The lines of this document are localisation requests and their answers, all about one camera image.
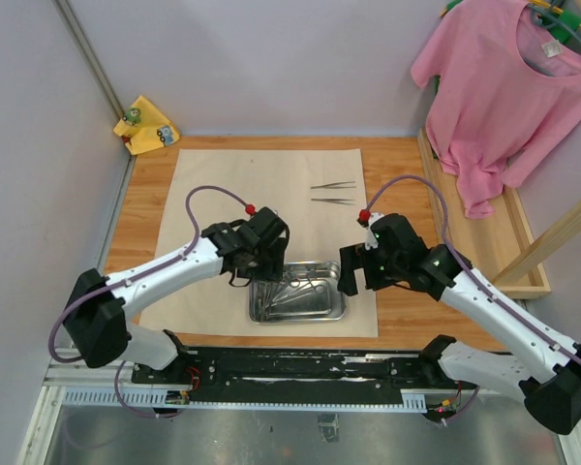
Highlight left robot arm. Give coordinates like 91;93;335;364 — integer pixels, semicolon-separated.
63;207;290;384

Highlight green clothes hanger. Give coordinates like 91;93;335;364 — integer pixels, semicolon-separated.
527;1;581;48

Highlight stainless steel tray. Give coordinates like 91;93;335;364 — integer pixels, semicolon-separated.
248;262;346;324

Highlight wooden pole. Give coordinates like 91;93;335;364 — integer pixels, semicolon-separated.
493;199;581;285

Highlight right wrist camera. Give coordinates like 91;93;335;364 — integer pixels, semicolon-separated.
357;209;383;251

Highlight pink t-shirt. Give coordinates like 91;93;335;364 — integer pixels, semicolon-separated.
411;1;581;219

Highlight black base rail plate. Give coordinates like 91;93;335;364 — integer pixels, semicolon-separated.
131;346;460;406

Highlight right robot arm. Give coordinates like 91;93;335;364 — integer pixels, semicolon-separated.
338;209;581;435

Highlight yellow printed cloth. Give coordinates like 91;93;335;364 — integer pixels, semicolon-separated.
113;95;181;156

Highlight long steel hemostat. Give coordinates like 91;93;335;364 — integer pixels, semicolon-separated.
268;276;326;305

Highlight steel surgical forceps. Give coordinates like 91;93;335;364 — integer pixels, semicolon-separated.
310;181;356;190

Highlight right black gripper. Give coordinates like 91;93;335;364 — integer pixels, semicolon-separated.
337;241;405;296

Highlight wooden tray frame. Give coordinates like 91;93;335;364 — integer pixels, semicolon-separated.
417;130;551;299

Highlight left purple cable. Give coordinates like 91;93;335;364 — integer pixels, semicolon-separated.
46;185;258;420

